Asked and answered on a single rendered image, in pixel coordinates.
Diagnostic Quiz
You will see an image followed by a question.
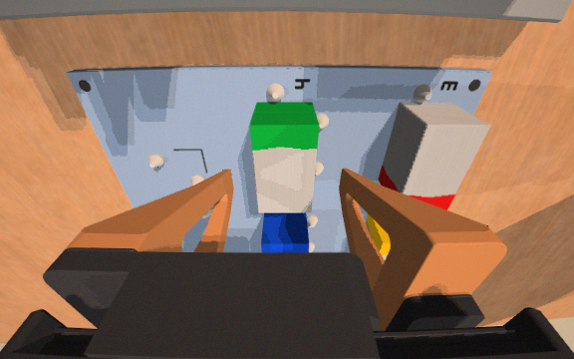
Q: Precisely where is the grey block with green end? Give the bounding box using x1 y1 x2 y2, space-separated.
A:
249 102 319 213

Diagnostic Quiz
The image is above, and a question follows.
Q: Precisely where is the white block with yellow end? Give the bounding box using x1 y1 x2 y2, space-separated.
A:
366 215 391 260

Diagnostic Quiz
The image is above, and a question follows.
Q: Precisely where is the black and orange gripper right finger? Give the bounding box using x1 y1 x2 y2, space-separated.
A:
339 169 507 331

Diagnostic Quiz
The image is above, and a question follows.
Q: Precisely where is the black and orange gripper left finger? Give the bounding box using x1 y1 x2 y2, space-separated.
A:
65 169 234 252

